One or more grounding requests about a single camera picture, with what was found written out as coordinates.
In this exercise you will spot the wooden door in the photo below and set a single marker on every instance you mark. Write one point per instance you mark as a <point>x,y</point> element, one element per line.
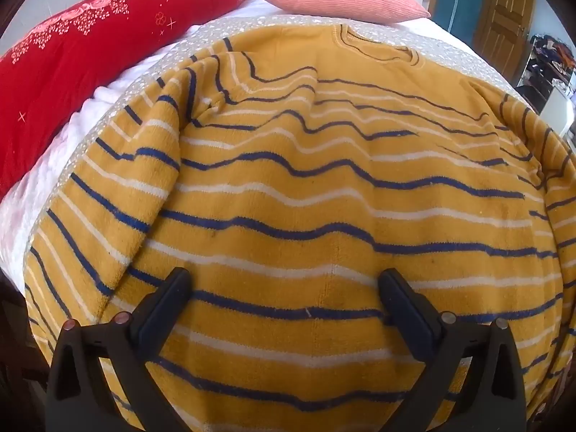
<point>504,22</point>

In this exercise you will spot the yellow striped knit sweater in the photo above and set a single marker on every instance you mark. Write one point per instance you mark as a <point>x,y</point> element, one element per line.
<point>315,189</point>

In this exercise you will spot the white TV cabinet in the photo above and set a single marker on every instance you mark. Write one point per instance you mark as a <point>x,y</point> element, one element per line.
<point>558,117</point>

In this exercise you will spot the cluttered shoe rack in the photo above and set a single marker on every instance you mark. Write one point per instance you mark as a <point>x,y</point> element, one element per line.
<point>544,58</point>

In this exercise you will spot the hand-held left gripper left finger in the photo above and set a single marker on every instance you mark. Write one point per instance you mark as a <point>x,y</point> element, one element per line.
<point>164,315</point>

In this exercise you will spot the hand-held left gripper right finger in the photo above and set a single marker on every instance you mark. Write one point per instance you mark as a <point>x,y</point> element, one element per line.
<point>405,319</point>

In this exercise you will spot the red floral pillow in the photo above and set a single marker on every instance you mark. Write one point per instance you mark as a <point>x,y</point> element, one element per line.
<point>67,67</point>

